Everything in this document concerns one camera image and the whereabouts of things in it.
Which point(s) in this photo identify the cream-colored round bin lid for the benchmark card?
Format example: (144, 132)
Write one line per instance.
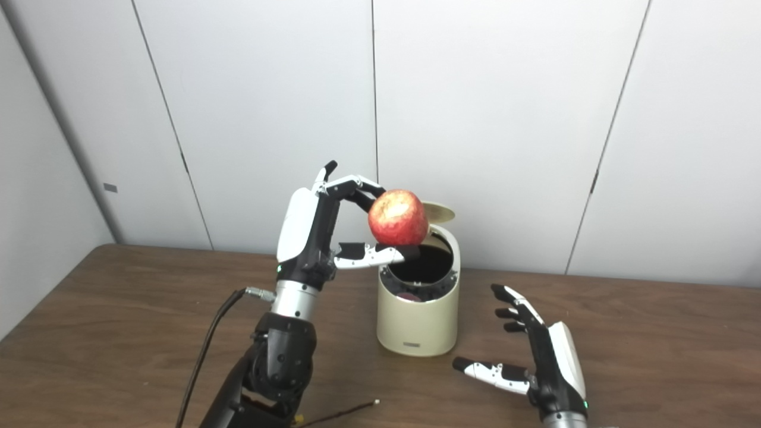
(440, 213)

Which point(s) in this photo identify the cream-colored bin body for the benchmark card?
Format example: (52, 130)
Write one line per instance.
(416, 327)

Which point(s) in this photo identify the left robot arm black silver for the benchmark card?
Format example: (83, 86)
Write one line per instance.
(282, 356)

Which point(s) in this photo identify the small grey wall label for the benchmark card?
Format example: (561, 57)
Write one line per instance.
(110, 188)

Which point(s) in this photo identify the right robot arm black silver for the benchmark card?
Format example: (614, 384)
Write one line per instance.
(565, 421)

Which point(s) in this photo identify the red apple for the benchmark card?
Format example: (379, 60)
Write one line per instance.
(397, 217)

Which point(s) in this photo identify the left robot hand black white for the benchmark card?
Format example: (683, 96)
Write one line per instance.
(309, 238)

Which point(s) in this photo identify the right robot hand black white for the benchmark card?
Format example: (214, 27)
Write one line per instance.
(556, 374)

